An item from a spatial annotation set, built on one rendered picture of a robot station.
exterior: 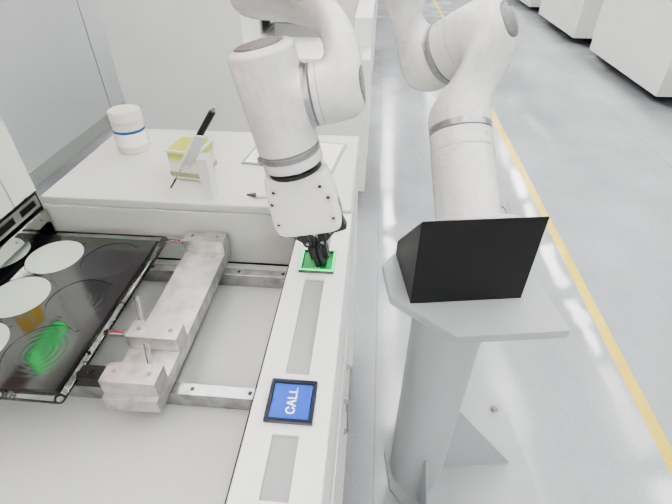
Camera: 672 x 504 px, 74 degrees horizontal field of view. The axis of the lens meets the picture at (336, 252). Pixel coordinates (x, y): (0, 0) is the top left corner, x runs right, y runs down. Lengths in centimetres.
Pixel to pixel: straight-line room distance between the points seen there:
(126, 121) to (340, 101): 66
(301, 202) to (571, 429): 142
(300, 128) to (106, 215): 55
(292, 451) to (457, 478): 111
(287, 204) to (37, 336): 44
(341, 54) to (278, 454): 45
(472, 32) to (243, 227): 55
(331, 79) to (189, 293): 46
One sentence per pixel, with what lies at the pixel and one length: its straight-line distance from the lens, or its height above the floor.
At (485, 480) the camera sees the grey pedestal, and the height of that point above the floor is 1.
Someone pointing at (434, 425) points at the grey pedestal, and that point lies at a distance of 122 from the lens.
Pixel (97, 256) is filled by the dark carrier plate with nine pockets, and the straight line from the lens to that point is 95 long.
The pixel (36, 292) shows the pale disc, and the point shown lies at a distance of 91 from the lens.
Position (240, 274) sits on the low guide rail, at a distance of 89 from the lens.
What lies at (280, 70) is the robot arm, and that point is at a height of 127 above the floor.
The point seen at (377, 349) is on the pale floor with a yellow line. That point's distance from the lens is 185.
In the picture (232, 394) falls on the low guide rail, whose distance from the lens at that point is 70.
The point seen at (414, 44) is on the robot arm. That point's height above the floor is 121.
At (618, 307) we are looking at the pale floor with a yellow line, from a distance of 237.
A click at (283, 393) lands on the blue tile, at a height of 96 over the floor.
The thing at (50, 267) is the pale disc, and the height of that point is 90.
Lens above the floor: 142
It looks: 38 degrees down
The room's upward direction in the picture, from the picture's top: straight up
